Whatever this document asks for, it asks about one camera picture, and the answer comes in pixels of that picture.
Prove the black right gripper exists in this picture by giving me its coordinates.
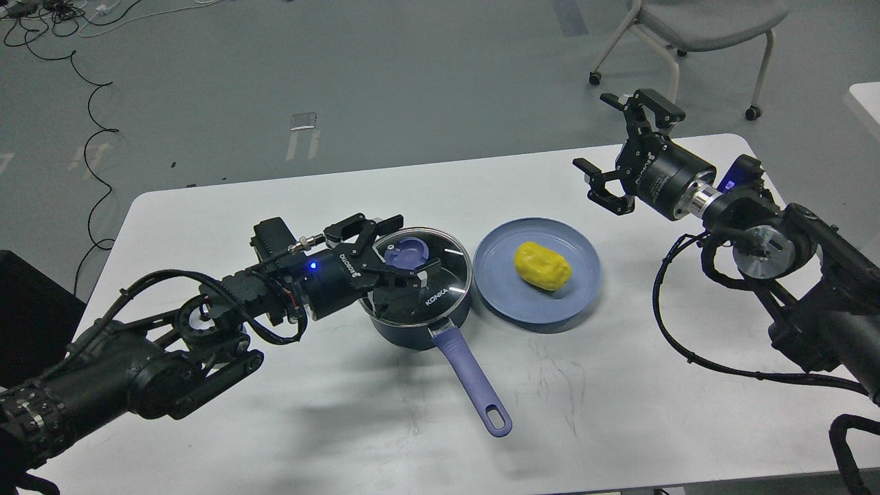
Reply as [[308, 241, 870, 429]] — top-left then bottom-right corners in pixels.
[[573, 89, 717, 221]]

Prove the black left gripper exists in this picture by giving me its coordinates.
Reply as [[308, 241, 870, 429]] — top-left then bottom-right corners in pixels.
[[300, 213, 443, 324]]

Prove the glass pot lid blue knob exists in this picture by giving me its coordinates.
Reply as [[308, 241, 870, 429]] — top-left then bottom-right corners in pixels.
[[364, 227, 474, 327]]

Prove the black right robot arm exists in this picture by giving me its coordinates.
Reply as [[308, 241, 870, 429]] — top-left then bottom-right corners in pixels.
[[574, 89, 879, 404]]

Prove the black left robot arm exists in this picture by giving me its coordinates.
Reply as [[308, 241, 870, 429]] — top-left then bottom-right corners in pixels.
[[2, 213, 442, 494]]

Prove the yellow potato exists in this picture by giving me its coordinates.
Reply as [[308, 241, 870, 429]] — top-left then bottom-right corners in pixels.
[[514, 241, 572, 292]]

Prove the blue round plate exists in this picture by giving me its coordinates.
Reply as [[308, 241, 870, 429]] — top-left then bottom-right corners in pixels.
[[474, 217, 602, 325]]

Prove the grey chair on castors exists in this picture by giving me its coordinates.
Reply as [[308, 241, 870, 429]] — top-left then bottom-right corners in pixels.
[[588, 1, 789, 121]]

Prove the white table corner right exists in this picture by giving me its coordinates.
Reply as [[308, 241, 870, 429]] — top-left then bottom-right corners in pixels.
[[844, 81, 880, 141]]

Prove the black box at left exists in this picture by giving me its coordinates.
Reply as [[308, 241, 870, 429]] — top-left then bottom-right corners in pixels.
[[1, 250, 86, 388]]

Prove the blue saucepan with handle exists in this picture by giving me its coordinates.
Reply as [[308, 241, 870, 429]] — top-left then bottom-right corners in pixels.
[[370, 288, 513, 437]]

